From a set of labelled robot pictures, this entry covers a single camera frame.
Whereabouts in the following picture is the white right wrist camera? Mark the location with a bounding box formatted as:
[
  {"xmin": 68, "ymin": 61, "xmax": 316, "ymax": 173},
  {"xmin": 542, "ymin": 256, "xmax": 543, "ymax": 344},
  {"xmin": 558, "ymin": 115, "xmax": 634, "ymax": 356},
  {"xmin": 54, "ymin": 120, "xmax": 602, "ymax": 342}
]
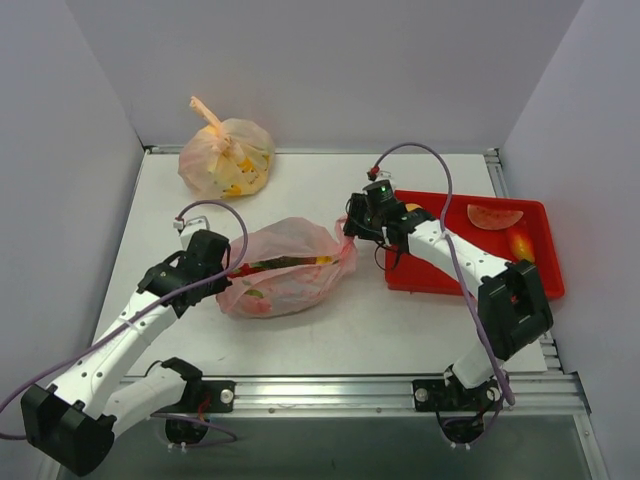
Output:
[{"xmin": 367, "ymin": 167, "xmax": 393, "ymax": 182}]

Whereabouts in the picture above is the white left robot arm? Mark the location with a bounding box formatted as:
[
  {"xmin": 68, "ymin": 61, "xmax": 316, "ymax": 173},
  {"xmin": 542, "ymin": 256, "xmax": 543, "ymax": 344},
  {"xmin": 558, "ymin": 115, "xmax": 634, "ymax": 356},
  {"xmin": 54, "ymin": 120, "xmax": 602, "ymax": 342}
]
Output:
[{"xmin": 20, "ymin": 229, "xmax": 231, "ymax": 476}]

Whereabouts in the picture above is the aluminium front rail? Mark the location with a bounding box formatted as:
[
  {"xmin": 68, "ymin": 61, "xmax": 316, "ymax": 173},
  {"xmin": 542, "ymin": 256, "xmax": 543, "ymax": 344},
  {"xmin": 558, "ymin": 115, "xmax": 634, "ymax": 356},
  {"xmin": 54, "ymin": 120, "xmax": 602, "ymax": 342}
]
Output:
[{"xmin": 160, "ymin": 374, "xmax": 589, "ymax": 415}]

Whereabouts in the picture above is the red plastic tray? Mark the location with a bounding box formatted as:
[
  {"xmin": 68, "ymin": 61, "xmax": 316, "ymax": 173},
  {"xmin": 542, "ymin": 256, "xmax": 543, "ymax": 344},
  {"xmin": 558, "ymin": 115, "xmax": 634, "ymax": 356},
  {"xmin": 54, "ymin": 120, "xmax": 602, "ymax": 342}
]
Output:
[{"xmin": 385, "ymin": 190, "xmax": 565, "ymax": 314}]

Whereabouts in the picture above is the pink plastic bag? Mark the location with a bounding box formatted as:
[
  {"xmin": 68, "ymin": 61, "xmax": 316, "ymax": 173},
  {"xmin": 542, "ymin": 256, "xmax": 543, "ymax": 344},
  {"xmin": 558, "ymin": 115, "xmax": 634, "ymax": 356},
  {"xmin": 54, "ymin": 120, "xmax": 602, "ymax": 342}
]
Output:
[{"xmin": 216, "ymin": 216, "xmax": 358, "ymax": 318}]

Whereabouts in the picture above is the yellow fruit in bag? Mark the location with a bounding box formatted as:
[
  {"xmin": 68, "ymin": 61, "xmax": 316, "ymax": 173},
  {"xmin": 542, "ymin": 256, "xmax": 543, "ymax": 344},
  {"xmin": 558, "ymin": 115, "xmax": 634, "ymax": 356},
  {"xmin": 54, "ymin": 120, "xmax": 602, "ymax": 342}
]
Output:
[{"xmin": 315, "ymin": 256, "xmax": 334, "ymax": 265}]

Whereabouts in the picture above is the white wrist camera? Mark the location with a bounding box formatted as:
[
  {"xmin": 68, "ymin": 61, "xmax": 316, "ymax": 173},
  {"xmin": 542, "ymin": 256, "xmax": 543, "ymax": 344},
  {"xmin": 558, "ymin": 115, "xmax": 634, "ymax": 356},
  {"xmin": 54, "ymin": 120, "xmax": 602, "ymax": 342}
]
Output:
[
  {"xmin": 173, "ymin": 215, "xmax": 210, "ymax": 238},
  {"xmin": 367, "ymin": 167, "xmax": 393, "ymax": 182}
]

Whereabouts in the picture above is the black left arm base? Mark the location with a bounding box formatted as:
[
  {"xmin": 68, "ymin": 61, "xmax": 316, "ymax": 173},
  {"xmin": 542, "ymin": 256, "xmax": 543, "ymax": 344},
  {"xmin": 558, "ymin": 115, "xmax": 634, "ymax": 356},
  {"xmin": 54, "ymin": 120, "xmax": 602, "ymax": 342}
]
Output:
[{"xmin": 144, "ymin": 357, "xmax": 238, "ymax": 452}]

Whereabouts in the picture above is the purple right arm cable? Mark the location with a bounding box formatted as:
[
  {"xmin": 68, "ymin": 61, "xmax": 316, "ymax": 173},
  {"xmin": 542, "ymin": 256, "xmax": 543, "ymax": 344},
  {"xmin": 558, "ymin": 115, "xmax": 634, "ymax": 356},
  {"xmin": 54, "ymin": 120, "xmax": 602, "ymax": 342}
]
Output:
[{"xmin": 367, "ymin": 142, "xmax": 516, "ymax": 405}]

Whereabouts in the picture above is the orange plastic bag with fruit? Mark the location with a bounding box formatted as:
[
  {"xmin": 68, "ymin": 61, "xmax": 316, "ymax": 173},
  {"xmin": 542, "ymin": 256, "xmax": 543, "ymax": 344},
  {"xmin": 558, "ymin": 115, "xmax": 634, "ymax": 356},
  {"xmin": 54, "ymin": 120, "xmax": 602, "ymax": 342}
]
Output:
[{"xmin": 178, "ymin": 96, "xmax": 275, "ymax": 200}]

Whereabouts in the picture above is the watermelon slice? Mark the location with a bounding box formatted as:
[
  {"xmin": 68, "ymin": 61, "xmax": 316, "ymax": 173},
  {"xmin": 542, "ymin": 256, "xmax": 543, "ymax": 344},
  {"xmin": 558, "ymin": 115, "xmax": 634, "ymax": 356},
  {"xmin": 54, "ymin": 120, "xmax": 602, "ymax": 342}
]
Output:
[{"xmin": 467, "ymin": 204, "xmax": 524, "ymax": 231}]

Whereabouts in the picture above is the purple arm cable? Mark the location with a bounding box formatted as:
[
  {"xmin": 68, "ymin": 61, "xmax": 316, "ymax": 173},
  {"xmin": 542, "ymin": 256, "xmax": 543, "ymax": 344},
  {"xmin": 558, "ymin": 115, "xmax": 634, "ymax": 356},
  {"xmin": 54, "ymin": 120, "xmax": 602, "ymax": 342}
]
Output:
[
  {"xmin": 367, "ymin": 142, "xmax": 516, "ymax": 405},
  {"xmin": 0, "ymin": 200, "xmax": 250, "ymax": 441}
]

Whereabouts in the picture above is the red yellow mango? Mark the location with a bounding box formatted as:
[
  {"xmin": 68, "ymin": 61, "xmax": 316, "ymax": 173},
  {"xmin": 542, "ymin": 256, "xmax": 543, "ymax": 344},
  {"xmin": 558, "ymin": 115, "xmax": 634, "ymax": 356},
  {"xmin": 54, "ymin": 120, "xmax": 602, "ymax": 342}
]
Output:
[{"xmin": 506, "ymin": 225, "xmax": 536, "ymax": 263}]

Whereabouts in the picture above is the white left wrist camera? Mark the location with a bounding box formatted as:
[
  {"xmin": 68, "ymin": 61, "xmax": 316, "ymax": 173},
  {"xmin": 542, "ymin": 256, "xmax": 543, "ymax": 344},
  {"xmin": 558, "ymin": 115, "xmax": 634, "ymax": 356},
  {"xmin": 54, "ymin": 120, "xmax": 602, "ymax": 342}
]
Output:
[{"xmin": 173, "ymin": 215, "xmax": 210, "ymax": 238}]

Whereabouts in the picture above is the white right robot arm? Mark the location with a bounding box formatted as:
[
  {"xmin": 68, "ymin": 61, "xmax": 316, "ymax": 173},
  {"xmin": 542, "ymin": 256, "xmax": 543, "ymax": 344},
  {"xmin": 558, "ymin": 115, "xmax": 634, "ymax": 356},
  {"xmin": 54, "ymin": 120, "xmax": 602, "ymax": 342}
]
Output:
[{"xmin": 344, "ymin": 180, "xmax": 553, "ymax": 409}]

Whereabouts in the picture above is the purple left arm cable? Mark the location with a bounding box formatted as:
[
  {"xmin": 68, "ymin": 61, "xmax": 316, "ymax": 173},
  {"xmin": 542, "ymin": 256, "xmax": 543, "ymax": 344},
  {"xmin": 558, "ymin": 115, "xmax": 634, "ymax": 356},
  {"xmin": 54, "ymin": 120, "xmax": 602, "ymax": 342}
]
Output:
[{"xmin": 0, "ymin": 200, "xmax": 250, "ymax": 441}]

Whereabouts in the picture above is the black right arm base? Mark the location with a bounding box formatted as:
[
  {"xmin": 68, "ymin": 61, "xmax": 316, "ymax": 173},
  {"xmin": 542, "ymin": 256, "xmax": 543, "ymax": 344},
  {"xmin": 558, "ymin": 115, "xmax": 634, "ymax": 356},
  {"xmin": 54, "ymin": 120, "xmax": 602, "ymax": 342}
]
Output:
[{"xmin": 411, "ymin": 368, "xmax": 504, "ymax": 450}]

